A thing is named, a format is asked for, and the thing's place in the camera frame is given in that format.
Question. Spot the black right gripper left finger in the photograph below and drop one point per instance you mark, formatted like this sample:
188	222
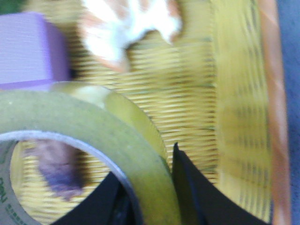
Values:
108	204

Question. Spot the yellow-green tape roll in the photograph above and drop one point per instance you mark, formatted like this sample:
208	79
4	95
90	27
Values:
102	123

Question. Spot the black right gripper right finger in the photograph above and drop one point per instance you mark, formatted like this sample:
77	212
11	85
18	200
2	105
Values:
200	202

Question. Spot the brown toy lion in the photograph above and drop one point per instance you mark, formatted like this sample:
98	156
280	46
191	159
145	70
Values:
57	162

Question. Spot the toy croissant bread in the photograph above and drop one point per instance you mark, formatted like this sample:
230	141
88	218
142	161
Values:
109	27

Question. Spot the purple foam block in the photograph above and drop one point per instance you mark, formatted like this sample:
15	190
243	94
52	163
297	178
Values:
33	52

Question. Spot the yellow woven basket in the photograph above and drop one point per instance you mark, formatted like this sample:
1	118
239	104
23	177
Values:
219	92

